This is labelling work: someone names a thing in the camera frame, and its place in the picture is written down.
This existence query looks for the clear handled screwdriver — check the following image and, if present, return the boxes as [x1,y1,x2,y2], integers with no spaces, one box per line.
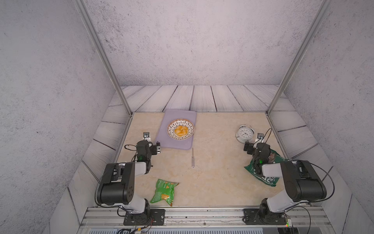
[191,148,195,168]

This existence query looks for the metal frame post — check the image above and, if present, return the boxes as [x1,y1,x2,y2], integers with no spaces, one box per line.
[266,0,332,117]
[74,0,132,116]

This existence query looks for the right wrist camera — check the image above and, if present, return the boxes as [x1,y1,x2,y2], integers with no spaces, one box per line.
[256,133,265,142]

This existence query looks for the white alarm clock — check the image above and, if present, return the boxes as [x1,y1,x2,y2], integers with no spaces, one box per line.
[236,124,255,144]

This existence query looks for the light green snack bag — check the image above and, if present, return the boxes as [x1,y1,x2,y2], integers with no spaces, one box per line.
[150,179,179,207]

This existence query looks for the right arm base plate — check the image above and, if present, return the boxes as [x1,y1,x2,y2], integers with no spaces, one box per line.
[242,208,288,225]

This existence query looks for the patterned bowl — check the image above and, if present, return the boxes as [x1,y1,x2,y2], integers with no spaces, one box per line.
[167,119,195,140]

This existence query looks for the aluminium front rail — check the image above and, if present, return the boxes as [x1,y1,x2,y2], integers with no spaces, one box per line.
[78,206,335,234]

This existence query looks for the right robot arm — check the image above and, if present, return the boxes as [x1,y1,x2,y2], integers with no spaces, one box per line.
[243,141,327,224]

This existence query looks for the yellow chips in bowl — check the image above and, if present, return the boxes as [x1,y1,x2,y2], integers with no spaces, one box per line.
[174,126,189,137]

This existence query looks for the dark green chips bag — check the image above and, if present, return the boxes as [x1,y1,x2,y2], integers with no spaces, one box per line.
[244,149,287,187]

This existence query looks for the left metal frame post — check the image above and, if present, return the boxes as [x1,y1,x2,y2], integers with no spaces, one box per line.
[74,0,132,116]

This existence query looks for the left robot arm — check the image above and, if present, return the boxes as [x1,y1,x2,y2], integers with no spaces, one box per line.
[95,140,161,220]

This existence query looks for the right metal frame post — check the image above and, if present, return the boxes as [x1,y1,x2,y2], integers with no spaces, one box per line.
[266,0,332,117]

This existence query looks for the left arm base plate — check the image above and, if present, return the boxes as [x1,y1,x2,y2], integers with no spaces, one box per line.
[123,209,166,226]

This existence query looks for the lavender tray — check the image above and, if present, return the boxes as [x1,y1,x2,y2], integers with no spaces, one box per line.
[156,109,197,150]

